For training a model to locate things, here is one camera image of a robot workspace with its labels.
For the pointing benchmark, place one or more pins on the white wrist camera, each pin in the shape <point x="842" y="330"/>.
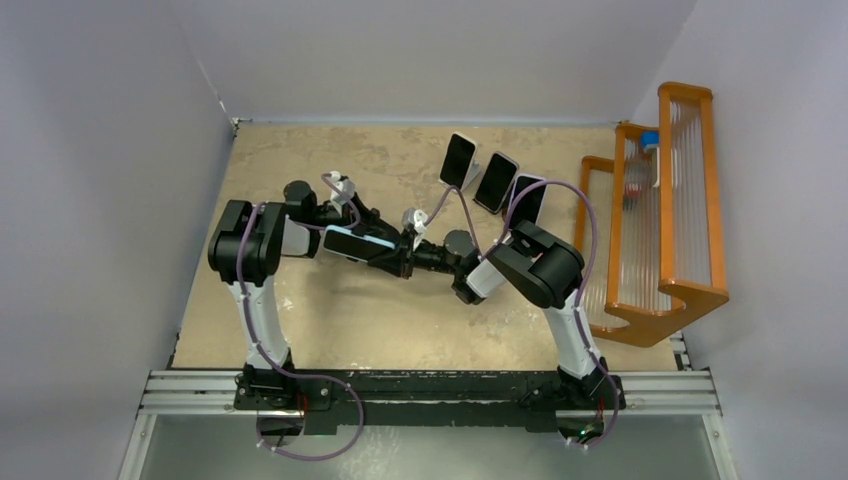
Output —
<point x="416" y="222"/>
<point x="341" y="190"/>

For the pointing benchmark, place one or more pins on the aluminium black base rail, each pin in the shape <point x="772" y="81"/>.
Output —
<point x="538" y="401"/>

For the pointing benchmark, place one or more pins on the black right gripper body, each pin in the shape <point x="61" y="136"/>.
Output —
<point x="407" y="253"/>

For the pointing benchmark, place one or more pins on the blue case phone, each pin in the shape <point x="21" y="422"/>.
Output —
<point x="363" y="248"/>

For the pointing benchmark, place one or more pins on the white case phone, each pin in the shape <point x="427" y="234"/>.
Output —
<point x="460" y="152"/>

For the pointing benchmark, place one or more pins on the lilac case phone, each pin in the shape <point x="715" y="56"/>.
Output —
<point x="525" y="202"/>

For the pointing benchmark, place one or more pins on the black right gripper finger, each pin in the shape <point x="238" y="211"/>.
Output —
<point x="392" y="263"/>
<point x="395" y="239"/>

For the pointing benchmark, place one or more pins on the purple case phone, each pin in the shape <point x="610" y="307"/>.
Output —
<point x="496" y="182"/>

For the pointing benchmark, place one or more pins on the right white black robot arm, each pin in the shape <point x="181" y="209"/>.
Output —
<point x="544" y="269"/>

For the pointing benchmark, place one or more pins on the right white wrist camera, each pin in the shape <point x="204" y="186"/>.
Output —
<point x="416" y="222"/>

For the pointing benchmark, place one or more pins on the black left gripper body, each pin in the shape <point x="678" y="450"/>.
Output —
<point x="348" y="215"/>

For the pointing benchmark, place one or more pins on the silver metal phone stand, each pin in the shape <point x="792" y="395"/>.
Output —
<point x="472" y="172"/>

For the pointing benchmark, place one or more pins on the orange wooden tiered rack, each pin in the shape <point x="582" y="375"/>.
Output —
<point x="660" y="266"/>

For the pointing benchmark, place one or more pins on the red black stamp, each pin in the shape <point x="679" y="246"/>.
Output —
<point x="631" y="195"/>

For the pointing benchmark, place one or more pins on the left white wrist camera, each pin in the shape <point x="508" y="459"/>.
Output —
<point x="341" y="190"/>

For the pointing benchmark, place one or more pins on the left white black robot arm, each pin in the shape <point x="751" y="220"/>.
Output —
<point x="247" y="246"/>

